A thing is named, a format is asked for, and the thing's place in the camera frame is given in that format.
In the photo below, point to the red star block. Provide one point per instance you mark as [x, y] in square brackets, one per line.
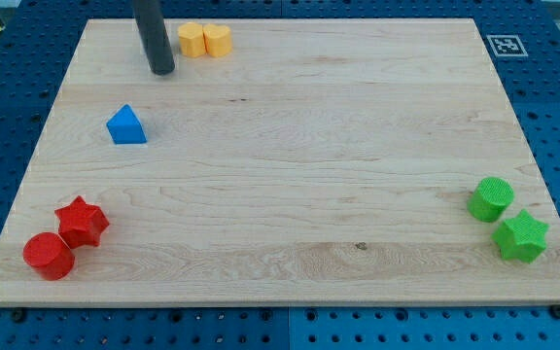
[81, 224]

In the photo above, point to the blue triangle block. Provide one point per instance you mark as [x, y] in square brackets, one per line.
[125, 128]

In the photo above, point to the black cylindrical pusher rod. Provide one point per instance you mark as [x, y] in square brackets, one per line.
[153, 34]

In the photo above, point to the white fiducial marker tag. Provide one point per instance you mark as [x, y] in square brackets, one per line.
[506, 45]

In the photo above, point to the black bolt right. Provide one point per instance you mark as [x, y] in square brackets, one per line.
[554, 311]

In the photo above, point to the yellow heart block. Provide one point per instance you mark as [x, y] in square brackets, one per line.
[217, 39]

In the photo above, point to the wooden board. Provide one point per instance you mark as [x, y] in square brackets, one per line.
[320, 163]

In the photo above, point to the green star block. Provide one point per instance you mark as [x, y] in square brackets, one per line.
[521, 237]

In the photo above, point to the black bolt left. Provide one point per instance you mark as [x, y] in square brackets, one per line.
[18, 315]

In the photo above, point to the yellow hexagon block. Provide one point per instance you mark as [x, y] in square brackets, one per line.
[191, 39]

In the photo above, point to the black bolt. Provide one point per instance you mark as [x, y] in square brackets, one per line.
[554, 311]
[18, 315]

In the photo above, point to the red cylinder block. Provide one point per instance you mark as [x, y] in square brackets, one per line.
[48, 255]

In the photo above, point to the green cylinder block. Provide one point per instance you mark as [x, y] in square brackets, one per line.
[491, 197]

